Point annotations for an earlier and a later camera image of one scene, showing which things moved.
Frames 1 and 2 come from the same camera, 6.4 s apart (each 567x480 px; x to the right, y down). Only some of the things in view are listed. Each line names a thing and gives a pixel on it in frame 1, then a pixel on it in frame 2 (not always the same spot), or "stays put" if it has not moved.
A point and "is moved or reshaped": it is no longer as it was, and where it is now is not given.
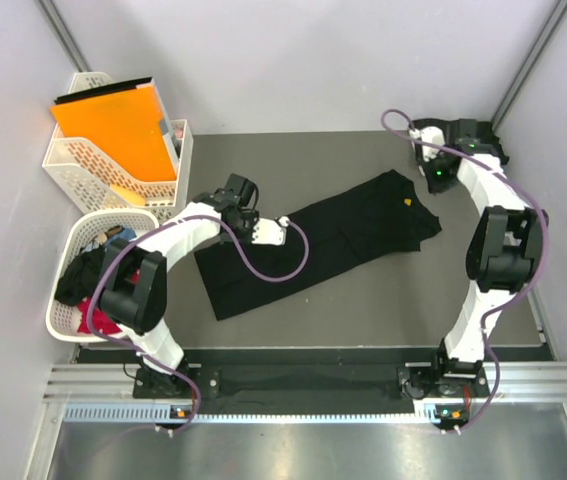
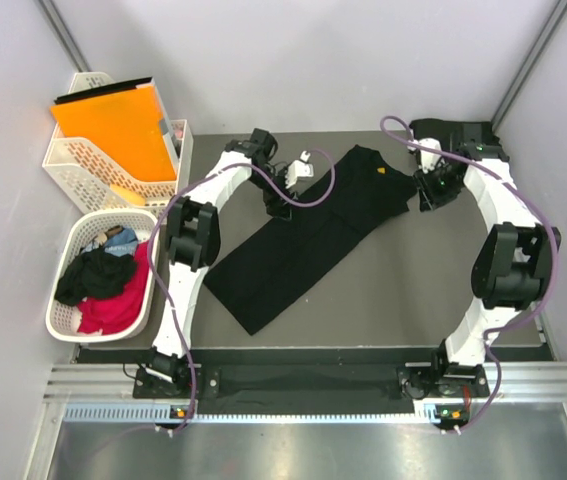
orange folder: [124, 127] stays put
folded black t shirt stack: [466, 137] stays put
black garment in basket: [79, 277] stays put
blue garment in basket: [126, 233] stays put
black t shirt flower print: [385, 218] is moved or reshaped
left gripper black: [252, 219] → [277, 207]
